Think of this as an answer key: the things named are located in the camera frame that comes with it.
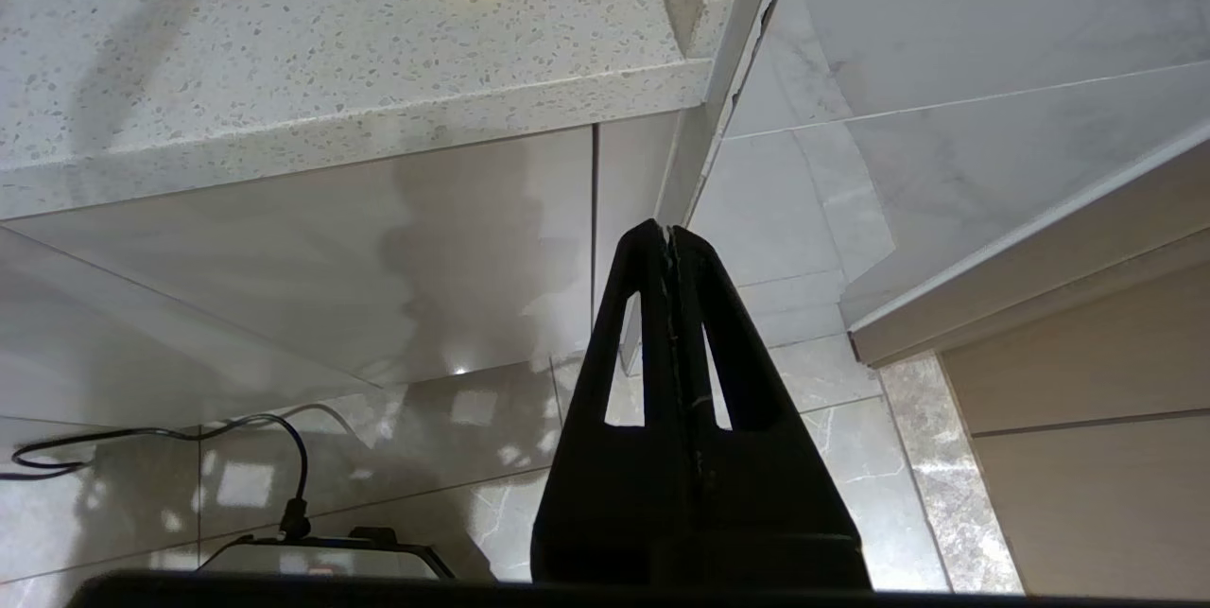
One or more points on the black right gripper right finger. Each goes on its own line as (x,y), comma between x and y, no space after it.
(756,495)

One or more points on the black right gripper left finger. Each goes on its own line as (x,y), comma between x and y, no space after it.
(605,495)

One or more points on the robot wheeled base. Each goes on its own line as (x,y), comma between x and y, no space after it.
(321,556)

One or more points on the narrow white cabinet panel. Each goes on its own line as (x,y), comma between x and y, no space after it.
(633,182)

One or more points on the white glossy cabinet door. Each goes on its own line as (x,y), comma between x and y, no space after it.
(284,268)

